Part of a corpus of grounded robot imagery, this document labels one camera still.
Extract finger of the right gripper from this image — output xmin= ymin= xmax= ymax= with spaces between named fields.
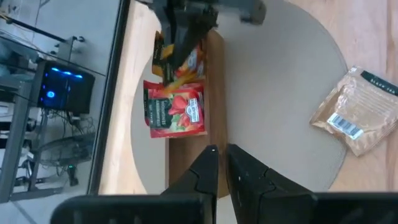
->
xmin=161 ymin=7 xmax=188 ymax=68
xmin=183 ymin=12 xmax=219 ymax=68

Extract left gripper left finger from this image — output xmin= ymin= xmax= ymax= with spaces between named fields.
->
xmin=161 ymin=144 xmax=220 ymax=224

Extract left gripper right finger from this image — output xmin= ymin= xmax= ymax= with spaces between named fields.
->
xmin=226 ymin=143 xmax=314 ymax=224

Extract yellow mango tea packet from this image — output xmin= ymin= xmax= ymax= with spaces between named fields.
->
xmin=151 ymin=30 xmax=206 ymax=93

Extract wooden compartment tray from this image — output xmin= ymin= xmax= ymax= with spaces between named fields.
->
xmin=164 ymin=29 xmax=229 ymax=198

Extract red strawberry tea packet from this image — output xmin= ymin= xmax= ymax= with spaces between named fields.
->
xmin=142 ymin=80 xmax=208 ymax=139

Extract round grey mat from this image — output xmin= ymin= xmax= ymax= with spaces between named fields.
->
xmin=130 ymin=0 xmax=348 ymax=195

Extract black computer tower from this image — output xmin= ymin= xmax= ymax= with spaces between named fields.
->
xmin=36 ymin=60 xmax=96 ymax=115

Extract black floor fan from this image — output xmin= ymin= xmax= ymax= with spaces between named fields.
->
xmin=29 ymin=133 xmax=96 ymax=187

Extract grey metal shelf frame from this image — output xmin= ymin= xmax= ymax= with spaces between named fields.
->
xmin=0 ymin=18 xmax=86 ymax=202

